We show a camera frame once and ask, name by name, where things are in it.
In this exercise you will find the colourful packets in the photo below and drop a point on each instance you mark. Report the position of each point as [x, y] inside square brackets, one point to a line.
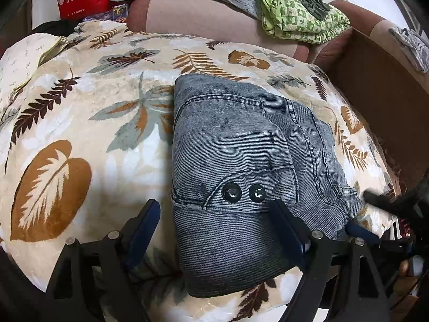
[115, 13]

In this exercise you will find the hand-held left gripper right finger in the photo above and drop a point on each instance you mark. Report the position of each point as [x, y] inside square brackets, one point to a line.
[289, 233]

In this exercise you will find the white patterned pillow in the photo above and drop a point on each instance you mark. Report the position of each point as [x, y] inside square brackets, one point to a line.
[23, 60]

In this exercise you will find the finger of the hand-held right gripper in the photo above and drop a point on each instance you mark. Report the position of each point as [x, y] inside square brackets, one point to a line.
[363, 234]
[380, 199]

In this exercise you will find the pink and brown bolster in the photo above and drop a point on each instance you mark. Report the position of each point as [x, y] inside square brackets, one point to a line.
[201, 20]

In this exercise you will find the beige leaf-print blanket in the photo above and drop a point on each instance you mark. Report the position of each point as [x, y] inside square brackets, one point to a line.
[94, 124]

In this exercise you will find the green patterned cloth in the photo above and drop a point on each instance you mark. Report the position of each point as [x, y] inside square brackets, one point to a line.
[295, 16]

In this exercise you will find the dark grey-green cloth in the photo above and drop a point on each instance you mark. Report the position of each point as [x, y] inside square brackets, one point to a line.
[308, 0]

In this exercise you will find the person's right hand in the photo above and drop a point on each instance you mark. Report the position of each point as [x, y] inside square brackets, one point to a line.
[405, 285]

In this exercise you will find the grey patterned cloth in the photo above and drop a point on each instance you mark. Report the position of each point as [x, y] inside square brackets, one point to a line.
[410, 47]

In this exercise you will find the blue denim pants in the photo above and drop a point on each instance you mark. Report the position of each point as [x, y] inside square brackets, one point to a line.
[234, 147]

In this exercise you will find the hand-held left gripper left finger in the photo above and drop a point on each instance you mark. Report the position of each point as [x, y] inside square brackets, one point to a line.
[144, 228]

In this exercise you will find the black cloth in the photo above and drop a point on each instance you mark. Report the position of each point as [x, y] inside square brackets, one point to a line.
[53, 28]

